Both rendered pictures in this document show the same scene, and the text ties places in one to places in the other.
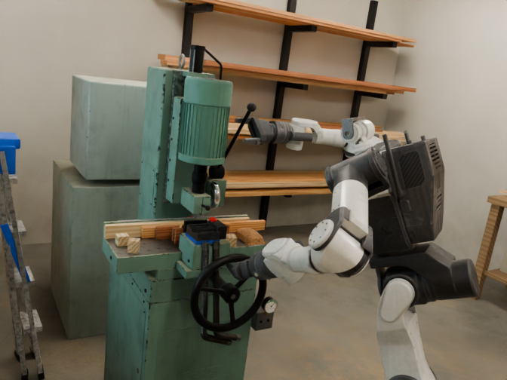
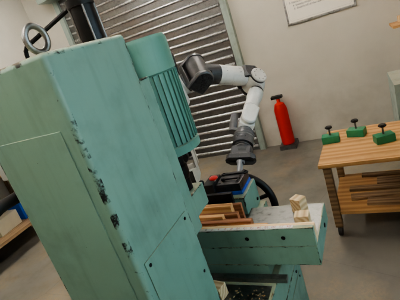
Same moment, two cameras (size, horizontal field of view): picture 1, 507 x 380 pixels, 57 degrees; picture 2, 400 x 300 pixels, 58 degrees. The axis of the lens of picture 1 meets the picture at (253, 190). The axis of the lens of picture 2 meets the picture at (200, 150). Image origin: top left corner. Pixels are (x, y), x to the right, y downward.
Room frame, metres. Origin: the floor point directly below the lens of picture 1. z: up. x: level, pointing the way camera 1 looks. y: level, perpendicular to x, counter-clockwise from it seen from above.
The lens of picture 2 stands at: (2.16, 1.09, 1.48)
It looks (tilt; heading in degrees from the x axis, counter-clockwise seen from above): 17 degrees down; 240
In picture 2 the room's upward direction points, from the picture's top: 19 degrees counter-clockwise
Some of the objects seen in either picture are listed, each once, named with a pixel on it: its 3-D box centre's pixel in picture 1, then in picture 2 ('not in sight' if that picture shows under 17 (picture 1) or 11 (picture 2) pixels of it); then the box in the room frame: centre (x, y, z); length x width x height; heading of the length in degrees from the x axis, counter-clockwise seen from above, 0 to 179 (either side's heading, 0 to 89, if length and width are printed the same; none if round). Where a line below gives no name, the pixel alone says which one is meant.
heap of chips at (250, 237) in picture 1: (249, 234); not in sight; (1.79, -0.01, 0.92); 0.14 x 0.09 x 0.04; 31
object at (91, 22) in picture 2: (195, 68); (91, 38); (1.87, 0.28, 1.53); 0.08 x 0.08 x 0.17; 31
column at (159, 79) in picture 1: (173, 154); (118, 221); (2.00, 0.37, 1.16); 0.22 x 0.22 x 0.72; 31
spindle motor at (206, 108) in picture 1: (205, 121); (152, 99); (1.75, 0.21, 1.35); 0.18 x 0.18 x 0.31
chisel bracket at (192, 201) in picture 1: (195, 201); (186, 206); (1.77, 0.22, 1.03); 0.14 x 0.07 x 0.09; 31
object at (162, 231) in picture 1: (186, 231); (215, 228); (1.72, 0.24, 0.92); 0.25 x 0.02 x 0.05; 121
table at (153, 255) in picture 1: (193, 252); (230, 225); (1.64, 0.19, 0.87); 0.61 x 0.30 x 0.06; 121
